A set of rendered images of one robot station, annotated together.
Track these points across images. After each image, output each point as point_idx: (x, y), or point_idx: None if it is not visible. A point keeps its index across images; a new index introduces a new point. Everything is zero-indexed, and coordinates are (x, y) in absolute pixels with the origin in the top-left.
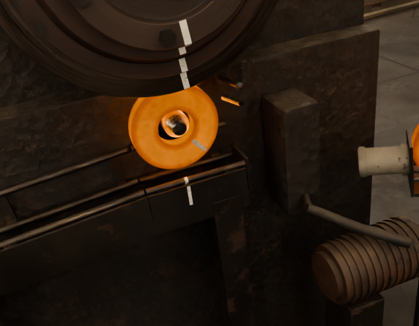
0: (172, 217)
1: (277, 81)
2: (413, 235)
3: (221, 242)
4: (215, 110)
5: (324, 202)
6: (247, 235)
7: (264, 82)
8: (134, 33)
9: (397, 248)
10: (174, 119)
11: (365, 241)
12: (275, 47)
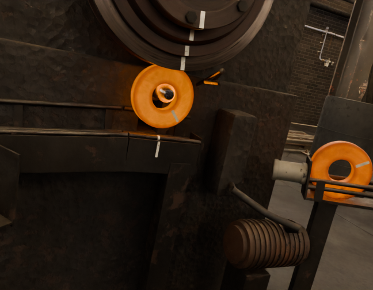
0: (140, 161)
1: (231, 103)
2: None
3: (166, 197)
4: (193, 96)
5: (235, 207)
6: None
7: (223, 100)
8: (172, 4)
9: (288, 235)
10: (167, 87)
11: (267, 224)
12: (233, 83)
